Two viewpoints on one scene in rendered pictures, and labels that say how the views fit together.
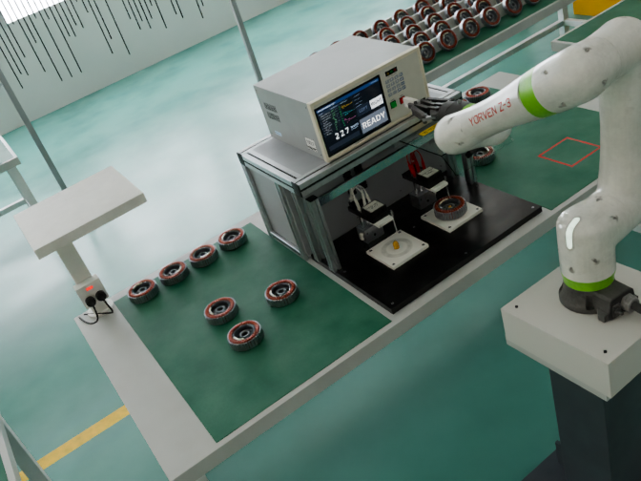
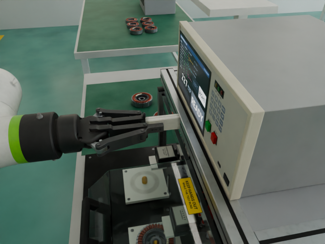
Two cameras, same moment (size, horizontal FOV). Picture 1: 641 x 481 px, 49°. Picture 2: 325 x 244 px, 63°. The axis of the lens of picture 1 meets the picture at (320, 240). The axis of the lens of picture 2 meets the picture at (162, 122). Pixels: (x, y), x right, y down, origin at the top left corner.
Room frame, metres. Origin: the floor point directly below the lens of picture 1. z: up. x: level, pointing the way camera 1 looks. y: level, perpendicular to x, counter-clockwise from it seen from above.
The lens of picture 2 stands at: (2.10, -0.83, 1.54)
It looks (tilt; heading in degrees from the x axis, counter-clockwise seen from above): 37 degrees down; 102
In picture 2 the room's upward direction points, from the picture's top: straight up
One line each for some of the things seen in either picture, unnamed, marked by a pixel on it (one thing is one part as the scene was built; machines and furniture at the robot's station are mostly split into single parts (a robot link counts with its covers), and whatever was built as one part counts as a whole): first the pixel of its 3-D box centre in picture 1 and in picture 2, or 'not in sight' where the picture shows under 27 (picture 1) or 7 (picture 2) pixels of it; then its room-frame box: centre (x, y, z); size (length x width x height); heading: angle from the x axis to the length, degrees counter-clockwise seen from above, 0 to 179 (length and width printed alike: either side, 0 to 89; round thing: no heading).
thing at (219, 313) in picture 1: (220, 310); not in sight; (1.92, 0.39, 0.77); 0.11 x 0.11 x 0.04
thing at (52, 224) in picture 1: (106, 259); (224, 40); (2.14, 0.72, 0.98); 0.37 x 0.35 x 0.46; 113
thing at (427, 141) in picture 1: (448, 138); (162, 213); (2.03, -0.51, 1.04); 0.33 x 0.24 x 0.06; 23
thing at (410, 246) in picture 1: (397, 249); not in sight; (1.91, -0.23, 0.78); 0.15 x 0.15 x 0.01; 23
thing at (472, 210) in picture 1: (451, 213); not in sight; (2.00, -0.45, 0.78); 0.15 x 0.15 x 0.01; 23
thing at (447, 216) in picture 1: (449, 207); not in sight; (2.00, -0.45, 0.80); 0.11 x 0.11 x 0.04
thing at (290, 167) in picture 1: (347, 128); (262, 124); (2.25, -0.22, 1.09); 0.68 x 0.44 x 0.05; 113
